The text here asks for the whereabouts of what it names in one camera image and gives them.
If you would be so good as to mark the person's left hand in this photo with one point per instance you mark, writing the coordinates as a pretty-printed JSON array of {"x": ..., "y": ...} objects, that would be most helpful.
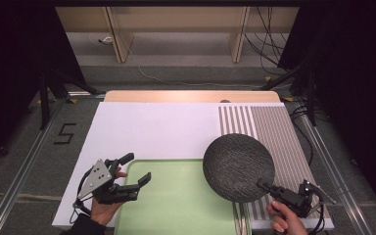
[{"x": 103, "y": 211}]

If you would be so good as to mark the black metal stand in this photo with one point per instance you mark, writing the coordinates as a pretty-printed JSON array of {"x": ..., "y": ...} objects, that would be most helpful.
[
  {"x": 44, "y": 98},
  {"x": 311, "y": 98}
]

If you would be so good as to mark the black curtain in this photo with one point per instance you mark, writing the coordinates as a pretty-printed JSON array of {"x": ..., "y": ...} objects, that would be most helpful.
[
  {"x": 16, "y": 65},
  {"x": 355, "y": 81}
]

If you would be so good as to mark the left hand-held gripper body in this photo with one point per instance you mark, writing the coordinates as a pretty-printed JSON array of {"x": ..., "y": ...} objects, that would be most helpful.
[{"x": 94, "y": 178}]

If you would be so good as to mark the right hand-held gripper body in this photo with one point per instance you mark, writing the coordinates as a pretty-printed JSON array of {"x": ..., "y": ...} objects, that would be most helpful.
[{"x": 293, "y": 199}]

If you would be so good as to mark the light wooden shelf unit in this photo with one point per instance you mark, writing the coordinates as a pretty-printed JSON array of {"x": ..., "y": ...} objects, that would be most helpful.
[{"x": 176, "y": 19}]

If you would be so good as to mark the white foam board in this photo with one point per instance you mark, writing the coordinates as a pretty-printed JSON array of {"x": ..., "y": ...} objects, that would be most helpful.
[{"x": 150, "y": 130}]

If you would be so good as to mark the grey striped placemat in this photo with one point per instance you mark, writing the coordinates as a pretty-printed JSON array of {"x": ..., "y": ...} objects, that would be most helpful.
[{"x": 280, "y": 130}]

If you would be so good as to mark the person's right hand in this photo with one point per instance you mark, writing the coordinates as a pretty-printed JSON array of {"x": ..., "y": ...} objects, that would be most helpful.
[{"x": 289, "y": 223}]

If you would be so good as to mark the green plastic tray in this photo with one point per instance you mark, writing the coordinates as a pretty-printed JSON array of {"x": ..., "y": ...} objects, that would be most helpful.
[{"x": 169, "y": 199}]

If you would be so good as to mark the aluminium floor rail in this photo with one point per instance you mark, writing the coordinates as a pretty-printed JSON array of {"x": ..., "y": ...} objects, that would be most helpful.
[
  {"x": 23, "y": 169},
  {"x": 336, "y": 169}
]

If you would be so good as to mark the black textured round plate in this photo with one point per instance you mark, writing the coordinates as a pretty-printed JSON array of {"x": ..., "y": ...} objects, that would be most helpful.
[{"x": 238, "y": 166}]

